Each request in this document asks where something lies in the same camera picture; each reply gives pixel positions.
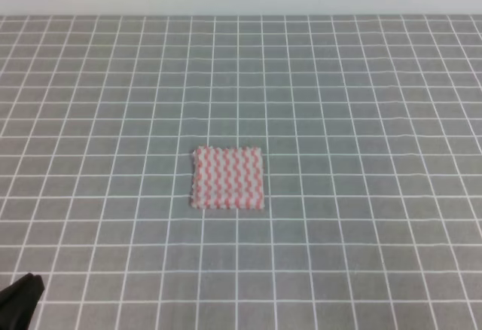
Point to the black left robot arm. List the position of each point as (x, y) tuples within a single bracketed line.
[(19, 300)]

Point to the pink white wavy towel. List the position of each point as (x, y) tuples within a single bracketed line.
[(228, 178)]

